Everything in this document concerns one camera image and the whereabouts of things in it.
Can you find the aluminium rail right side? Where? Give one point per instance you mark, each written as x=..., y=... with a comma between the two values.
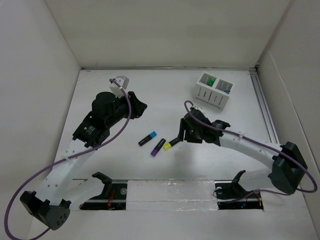
x=262, y=102

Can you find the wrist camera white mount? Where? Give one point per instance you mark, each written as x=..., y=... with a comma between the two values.
x=117, y=84
x=198, y=108

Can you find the white slotted pen holder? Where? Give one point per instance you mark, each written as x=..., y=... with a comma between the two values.
x=214, y=95

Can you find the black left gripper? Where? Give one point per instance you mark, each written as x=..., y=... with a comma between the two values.
x=137, y=106

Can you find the green cap black highlighter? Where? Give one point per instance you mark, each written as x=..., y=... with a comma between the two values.
x=211, y=82

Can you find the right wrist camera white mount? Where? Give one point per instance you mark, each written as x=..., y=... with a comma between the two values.
x=198, y=108

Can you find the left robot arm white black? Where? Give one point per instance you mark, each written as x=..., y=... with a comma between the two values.
x=52, y=202

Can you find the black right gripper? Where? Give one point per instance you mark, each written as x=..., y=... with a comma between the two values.
x=184, y=125

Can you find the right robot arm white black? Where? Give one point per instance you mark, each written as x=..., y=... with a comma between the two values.
x=284, y=164

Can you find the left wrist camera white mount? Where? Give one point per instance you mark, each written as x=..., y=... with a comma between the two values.
x=117, y=84

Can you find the yellow cap black highlighter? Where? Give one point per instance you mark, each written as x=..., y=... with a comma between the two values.
x=171, y=143

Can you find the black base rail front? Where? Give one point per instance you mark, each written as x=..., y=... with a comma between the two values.
x=115, y=200

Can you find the blue cap black highlighter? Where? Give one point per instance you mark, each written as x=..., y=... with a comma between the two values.
x=148, y=138

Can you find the purple cap black highlighter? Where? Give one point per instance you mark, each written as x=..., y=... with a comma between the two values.
x=157, y=148

